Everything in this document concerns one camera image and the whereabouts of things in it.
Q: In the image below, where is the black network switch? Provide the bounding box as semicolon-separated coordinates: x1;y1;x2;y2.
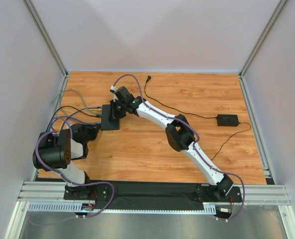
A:
101;105;120;131

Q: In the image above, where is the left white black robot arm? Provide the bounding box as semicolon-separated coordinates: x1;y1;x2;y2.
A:
32;123;101;200

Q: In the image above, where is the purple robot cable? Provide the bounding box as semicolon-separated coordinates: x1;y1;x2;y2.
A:
111;73;248;223
34;116;115;220

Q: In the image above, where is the black ethernet cable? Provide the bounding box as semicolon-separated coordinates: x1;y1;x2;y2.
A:
50;106;102;125

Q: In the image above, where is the black adapter mains cable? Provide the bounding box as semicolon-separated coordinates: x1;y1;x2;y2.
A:
144;75;218;120

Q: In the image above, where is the black adapter output cable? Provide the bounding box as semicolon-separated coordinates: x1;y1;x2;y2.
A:
209;121;252;161

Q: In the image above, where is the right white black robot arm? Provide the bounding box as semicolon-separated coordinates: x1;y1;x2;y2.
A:
110;86;234;197

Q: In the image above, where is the black power adapter brick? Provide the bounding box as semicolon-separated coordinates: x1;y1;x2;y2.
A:
216;114;240;126

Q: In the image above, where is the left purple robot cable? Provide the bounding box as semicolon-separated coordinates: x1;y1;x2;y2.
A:
34;116;115;220

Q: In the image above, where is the slotted cable duct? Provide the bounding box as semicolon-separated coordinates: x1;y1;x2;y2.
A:
27;201;216;215

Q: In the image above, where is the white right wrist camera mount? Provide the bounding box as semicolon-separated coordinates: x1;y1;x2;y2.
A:
110;85;118;101

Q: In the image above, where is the aluminium frame post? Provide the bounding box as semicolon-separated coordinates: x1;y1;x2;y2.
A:
239;0;289;78
22;0;68;77

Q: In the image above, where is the left aluminium frame post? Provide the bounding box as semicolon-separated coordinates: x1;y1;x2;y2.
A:
22;0;68;77

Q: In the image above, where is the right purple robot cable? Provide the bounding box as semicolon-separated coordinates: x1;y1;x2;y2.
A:
111;73;248;223

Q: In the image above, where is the right aluminium frame post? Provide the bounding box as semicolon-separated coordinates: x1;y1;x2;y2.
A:
239;0;289;78

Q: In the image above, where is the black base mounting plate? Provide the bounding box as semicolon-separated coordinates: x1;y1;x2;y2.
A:
65;181;243;209

